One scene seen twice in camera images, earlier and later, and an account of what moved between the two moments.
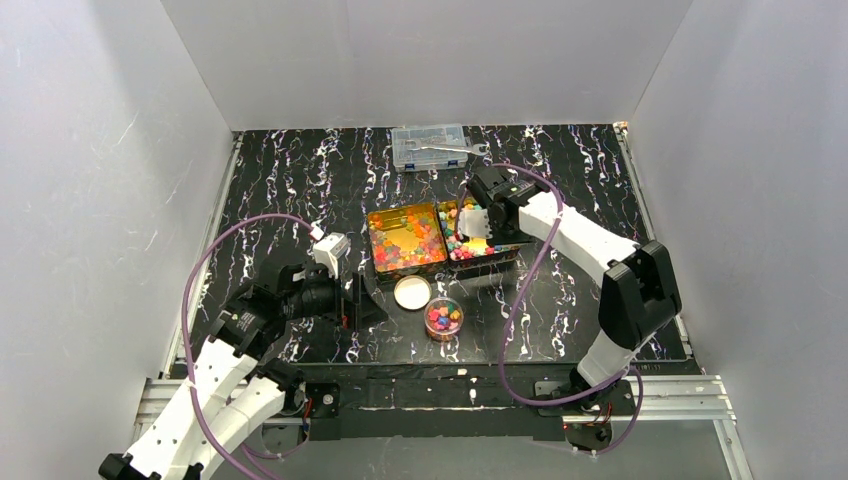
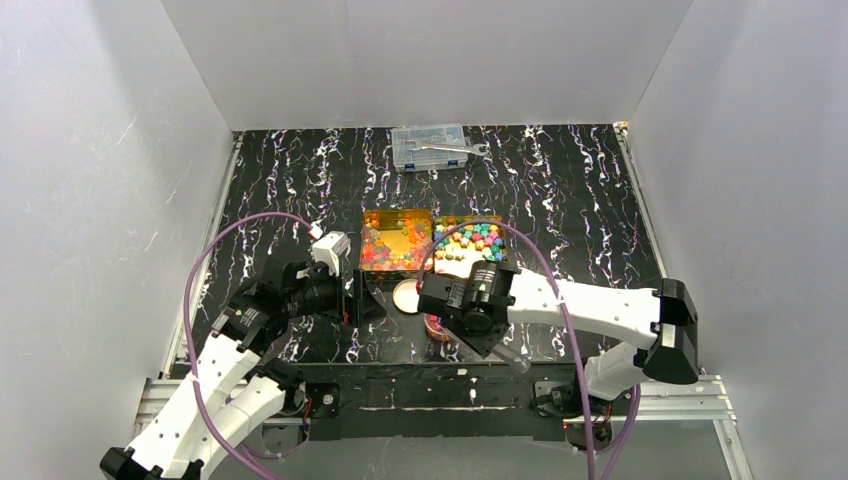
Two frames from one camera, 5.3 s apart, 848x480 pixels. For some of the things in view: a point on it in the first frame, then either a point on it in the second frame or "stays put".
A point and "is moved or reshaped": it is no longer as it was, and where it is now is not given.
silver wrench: (476, 150) stays put
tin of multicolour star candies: (472, 257) is moved or reshaped
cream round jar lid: (412, 292) stays put
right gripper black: (497, 216) -> (429, 296)
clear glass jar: (443, 318) stays put
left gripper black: (348, 302) stays put
